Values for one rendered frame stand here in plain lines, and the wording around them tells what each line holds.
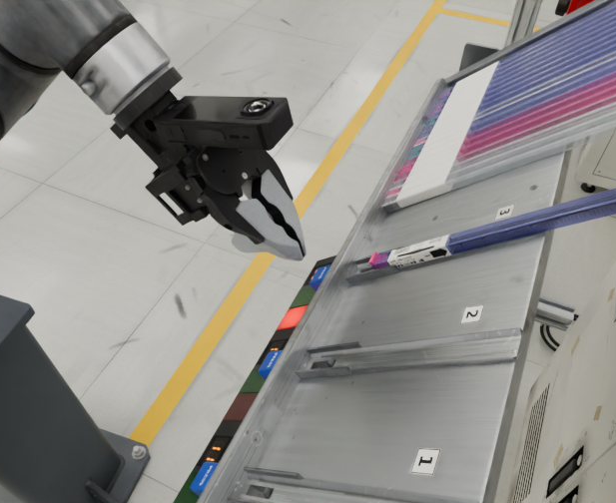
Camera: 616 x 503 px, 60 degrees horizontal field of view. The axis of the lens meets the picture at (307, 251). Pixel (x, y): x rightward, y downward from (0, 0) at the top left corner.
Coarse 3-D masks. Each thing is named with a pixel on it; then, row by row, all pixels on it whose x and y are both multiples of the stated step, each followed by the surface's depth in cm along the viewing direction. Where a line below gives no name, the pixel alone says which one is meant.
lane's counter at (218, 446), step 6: (216, 438) 48; (222, 438) 48; (228, 438) 47; (210, 444) 48; (216, 444) 48; (222, 444) 47; (228, 444) 46; (210, 450) 47; (216, 450) 47; (222, 450) 46; (204, 456) 47; (210, 456) 47; (216, 456) 46; (222, 456) 46; (204, 462) 47; (216, 462) 45
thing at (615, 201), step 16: (608, 192) 35; (544, 208) 38; (560, 208) 37; (576, 208) 36; (592, 208) 35; (608, 208) 35; (496, 224) 41; (512, 224) 39; (528, 224) 38; (544, 224) 38; (560, 224) 37; (448, 240) 44; (464, 240) 42; (480, 240) 41; (496, 240) 41; (384, 256) 48
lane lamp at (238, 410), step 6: (240, 396) 51; (246, 396) 50; (252, 396) 50; (234, 402) 51; (240, 402) 50; (246, 402) 49; (252, 402) 49; (234, 408) 50; (240, 408) 49; (246, 408) 49; (228, 414) 50; (234, 414) 49; (240, 414) 49; (246, 414) 48; (228, 420) 49; (234, 420) 49; (240, 420) 48
